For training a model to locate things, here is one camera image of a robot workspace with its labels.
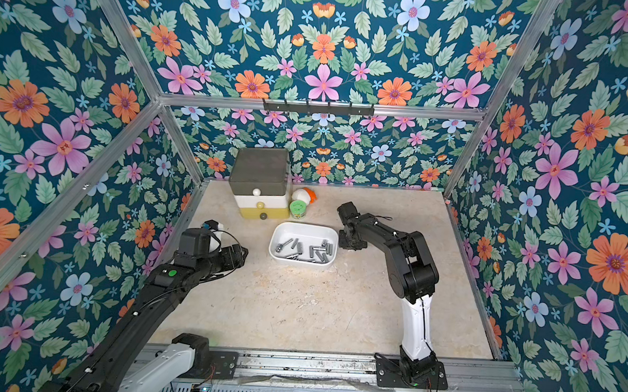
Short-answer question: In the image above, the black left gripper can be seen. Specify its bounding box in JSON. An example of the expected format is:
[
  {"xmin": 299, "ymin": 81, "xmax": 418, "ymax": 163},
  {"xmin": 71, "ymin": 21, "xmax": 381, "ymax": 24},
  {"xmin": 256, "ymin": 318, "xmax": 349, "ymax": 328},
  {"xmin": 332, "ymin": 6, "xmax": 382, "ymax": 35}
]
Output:
[{"xmin": 193, "ymin": 240, "xmax": 251, "ymax": 282}]

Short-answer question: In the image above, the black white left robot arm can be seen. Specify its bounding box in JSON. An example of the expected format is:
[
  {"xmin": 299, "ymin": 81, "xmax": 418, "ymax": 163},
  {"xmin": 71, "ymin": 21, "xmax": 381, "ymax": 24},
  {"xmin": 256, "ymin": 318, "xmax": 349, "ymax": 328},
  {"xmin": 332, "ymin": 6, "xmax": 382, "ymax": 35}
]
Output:
[{"xmin": 39, "ymin": 227, "xmax": 249, "ymax": 392}]

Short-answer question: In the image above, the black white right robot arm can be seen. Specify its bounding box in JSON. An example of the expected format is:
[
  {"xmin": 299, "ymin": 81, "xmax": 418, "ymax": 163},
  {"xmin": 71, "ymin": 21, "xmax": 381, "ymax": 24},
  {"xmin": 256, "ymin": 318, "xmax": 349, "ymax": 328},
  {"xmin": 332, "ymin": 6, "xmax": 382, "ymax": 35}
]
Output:
[{"xmin": 337, "ymin": 201, "xmax": 439, "ymax": 387}]

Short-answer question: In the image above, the white plastic storage tray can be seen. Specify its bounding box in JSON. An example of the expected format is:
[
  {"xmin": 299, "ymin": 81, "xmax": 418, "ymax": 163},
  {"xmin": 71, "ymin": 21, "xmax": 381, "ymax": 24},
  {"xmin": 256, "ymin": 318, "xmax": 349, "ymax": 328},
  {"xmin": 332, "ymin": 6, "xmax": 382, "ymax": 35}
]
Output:
[{"xmin": 268, "ymin": 221, "xmax": 339, "ymax": 269}]

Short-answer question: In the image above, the grey white yellow drawer box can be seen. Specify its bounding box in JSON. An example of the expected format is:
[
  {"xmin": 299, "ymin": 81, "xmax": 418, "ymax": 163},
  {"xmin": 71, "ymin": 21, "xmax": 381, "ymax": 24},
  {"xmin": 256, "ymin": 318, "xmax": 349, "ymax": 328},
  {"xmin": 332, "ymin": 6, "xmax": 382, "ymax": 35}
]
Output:
[{"xmin": 229, "ymin": 148, "xmax": 291, "ymax": 220}]

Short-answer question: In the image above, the sockets pile in tray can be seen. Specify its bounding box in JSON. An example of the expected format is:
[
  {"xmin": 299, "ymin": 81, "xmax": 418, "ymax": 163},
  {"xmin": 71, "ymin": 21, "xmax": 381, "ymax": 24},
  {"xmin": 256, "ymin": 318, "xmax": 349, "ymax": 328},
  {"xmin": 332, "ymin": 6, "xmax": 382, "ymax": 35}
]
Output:
[{"xmin": 272, "ymin": 237, "xmax": 336, "ymax": 265}]

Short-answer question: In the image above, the white orange ball toy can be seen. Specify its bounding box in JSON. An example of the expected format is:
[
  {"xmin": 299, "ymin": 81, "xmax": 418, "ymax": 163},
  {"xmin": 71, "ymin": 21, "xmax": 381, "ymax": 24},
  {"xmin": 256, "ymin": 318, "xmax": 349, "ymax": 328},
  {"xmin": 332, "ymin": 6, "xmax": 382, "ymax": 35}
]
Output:
[{"xmin": 291, "ymin": 187, "xmax": 317, "ymax": 206}]

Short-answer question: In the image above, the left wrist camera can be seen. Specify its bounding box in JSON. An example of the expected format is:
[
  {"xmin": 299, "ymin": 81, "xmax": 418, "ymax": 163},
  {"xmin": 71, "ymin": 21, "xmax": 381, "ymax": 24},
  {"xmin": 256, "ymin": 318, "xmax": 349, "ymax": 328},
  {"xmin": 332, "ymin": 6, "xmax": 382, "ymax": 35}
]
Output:
[{"xmin": 203, "ymin": 220, "xmax": 224, "ymax": 252}]

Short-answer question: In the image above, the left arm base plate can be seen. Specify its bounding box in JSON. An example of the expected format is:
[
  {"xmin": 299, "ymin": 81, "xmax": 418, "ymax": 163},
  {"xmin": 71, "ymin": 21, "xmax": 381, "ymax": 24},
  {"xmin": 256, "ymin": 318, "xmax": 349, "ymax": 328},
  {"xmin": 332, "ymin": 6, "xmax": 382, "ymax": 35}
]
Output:
[{"xmin": 180, "ymin": 350, "xmax": 239, "ymax": 381}]

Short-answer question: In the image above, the black wall hook rail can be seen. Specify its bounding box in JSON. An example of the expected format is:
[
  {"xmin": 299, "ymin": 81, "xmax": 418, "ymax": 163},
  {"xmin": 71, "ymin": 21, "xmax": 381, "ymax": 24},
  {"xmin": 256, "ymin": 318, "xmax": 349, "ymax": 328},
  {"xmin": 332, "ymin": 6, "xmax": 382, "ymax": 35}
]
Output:
[{"xmin": 262, "ymin": 99, "xmax": 376, "ymax": 117}]

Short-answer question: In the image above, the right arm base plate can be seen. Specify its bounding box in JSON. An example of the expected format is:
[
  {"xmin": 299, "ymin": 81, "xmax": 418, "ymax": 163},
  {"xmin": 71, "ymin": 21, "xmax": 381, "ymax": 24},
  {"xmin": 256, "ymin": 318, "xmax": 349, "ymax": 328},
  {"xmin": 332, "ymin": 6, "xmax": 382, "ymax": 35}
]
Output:
[{"xmin": 373, "ymin": 353, "xmax": 448, "ymax": 391}]

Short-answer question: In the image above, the aluminium front rail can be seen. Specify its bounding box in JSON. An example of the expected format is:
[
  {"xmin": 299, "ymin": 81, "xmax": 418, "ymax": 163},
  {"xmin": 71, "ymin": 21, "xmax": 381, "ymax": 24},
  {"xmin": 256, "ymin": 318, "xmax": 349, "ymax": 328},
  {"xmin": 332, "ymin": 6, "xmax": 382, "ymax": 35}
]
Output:
[{"xmin": 77, "ymin": 339, "xmax": 538, "ymax": 392}]

